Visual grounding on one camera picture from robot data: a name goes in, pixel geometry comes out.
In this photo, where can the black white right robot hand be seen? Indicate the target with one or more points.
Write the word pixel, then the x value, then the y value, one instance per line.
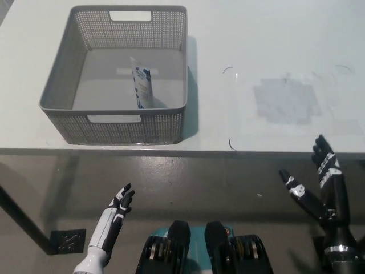
pixel 333 199

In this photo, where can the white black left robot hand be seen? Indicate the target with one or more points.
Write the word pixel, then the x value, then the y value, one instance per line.
pixel 108 225

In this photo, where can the white shampoo tube blue cap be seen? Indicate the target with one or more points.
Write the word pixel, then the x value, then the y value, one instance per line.
pixel 142 85

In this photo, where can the black ribbed left torso block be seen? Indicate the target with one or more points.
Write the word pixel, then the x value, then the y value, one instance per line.
pixel 159 254

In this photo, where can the black ribbed torso block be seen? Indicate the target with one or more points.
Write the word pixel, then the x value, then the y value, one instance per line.
pixel 242 254
pixel 159 254

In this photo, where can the black metal table leg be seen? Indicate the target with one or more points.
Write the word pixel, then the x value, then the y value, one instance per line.
pixel 28 219

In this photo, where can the black ribbed right torso block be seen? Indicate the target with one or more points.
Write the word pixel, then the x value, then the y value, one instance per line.
pixel 242 254

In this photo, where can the grey perforated plastic basket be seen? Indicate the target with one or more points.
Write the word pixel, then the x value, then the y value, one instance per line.
pixel 114 85

